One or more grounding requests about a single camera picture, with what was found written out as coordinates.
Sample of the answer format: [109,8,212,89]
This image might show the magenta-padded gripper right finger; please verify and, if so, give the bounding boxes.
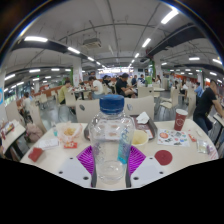
[124,145,169,189]

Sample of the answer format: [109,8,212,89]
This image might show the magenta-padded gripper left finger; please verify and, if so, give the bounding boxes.
[56,144,98,189]

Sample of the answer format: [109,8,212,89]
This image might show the clear blue-capped water bottle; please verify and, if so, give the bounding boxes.
[88,94,136,185]

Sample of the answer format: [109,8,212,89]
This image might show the flat round red coaster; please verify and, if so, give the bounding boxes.
[154,149,174,166]

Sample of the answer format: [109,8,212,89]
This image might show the white paper napkin stack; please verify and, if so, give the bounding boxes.
[37,137,60,150]

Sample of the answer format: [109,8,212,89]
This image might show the white sticker sheet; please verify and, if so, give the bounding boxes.
[156,128,190,148]

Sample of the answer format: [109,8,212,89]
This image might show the small red wallet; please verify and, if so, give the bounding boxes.
[27,146,44,163]

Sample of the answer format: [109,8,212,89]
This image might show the crumpled white napkin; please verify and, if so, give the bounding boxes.
[135,111,151,125]

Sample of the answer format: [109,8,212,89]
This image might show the small red sauce packet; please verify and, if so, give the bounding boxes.
[187,133,198,143]

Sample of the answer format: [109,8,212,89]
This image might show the red paper cup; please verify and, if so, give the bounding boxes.
[173,108,189,132]

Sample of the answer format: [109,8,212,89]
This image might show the clear plastic packet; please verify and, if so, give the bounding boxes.
[196,139,214,155]

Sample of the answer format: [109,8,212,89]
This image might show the person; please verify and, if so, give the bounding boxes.
[87,76,105,100]
[144,73,154,86]
[192,79,224,134]
[114,72,138,98]
[57,79,73,104]

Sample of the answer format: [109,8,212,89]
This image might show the beige dining chairs group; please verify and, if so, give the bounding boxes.
[4,84,198,124]

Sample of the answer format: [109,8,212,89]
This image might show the ceiling air conditioner unit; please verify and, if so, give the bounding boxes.
[82,37,103,49]

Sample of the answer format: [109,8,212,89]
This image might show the ceiling lights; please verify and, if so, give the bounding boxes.
[3,8,224,94]

